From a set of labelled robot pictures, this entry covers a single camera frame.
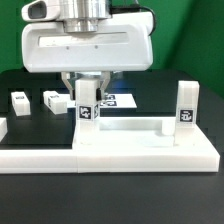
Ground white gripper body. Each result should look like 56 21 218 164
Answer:
22 12 153 72

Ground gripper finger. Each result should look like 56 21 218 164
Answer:
61 72 76 100
96 71 111 100

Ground white desk tabletop tray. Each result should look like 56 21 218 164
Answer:
73 117 220 172

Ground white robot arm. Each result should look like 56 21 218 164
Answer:
21 0 155 100

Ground fiducial marker sheet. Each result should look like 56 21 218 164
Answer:
62 94 137 108

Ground white block at left edge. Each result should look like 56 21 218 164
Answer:
0 118 8 142

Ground white L-shaped fence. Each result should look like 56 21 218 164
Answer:
0 149 78 174

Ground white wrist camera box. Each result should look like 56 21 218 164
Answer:
21 0 60 22

